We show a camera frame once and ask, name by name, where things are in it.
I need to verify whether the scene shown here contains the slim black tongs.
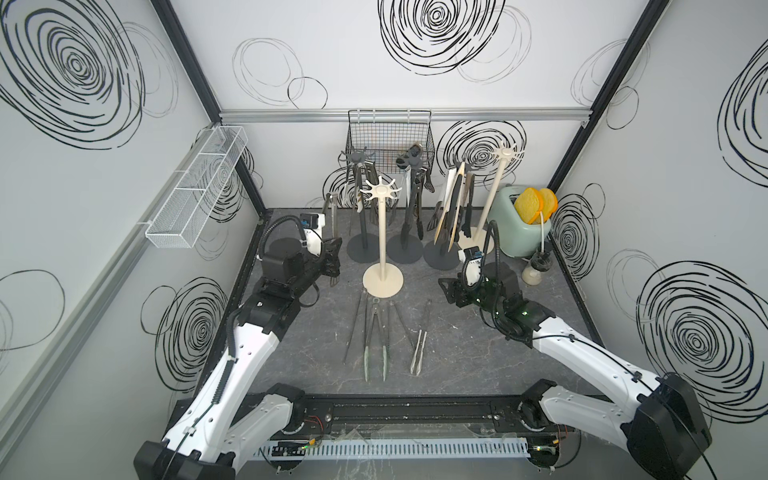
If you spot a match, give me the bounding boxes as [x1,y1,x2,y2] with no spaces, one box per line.
[462,173,475,238]

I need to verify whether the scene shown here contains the dark grey rack stand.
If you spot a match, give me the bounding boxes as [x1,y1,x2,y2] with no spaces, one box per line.
[346,149,379,264]
[386,143,425,264]
[422,158,475,272]

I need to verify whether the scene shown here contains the cream rack stand front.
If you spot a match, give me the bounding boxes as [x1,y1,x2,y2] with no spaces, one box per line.
[362,176,404,299]

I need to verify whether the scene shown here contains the cream rack stand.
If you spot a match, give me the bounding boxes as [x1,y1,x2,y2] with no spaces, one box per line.
[458,147,521,250]
[362,176,404,299]

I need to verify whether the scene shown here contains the white handled steel tongs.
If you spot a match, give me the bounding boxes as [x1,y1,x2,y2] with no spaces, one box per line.
[354,164,365,214]

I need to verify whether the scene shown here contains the cream tongs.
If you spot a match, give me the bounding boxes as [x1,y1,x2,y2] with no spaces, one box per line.
[410,299,432,376]

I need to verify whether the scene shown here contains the black ring tongs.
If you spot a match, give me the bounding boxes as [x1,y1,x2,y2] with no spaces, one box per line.
[397,143,423,248]

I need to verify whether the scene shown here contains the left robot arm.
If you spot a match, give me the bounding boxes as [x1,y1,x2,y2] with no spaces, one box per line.
[133,214,342,479]

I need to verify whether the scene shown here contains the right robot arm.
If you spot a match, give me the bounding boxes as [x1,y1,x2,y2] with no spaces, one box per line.
[438,247,712,479]

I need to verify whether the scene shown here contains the green tipped tongs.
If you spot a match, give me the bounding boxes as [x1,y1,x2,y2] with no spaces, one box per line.
[362,299,389,383]

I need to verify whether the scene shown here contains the cream rack stand rear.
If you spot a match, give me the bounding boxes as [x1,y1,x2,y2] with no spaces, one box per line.
[458,147,521,250]

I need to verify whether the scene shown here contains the white wire shelf basket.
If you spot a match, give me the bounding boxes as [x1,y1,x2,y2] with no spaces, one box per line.
[145,125,247,249]

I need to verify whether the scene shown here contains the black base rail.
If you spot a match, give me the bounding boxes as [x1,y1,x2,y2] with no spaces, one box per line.
[233,384,576,435]

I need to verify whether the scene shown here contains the grey cable duct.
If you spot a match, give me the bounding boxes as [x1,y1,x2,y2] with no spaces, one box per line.
[252,438,530,462]

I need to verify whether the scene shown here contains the black wire basket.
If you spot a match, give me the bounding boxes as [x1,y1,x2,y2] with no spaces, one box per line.
[346,109,435,174]

